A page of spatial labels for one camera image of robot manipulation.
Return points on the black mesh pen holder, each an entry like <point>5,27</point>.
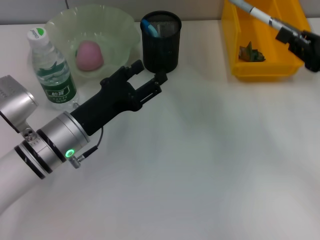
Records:
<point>160,50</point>

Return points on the green plastic wrapper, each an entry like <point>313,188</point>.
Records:
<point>250,53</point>

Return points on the silver left gripper stud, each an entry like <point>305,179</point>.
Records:
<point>75,104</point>

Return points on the yellow plastic bin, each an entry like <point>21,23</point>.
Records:
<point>262,72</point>

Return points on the clear bottle with green label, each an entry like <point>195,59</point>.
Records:
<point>55,75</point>

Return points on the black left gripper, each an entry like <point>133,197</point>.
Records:
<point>110,102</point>

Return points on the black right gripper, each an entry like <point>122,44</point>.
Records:
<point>310,50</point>

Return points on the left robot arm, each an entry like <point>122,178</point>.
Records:
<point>57,140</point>

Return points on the blue scissors with sheath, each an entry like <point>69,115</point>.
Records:
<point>150,28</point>

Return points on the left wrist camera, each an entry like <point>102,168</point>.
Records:
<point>12,100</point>

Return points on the silver ballpoint pen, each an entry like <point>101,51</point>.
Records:
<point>260,13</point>

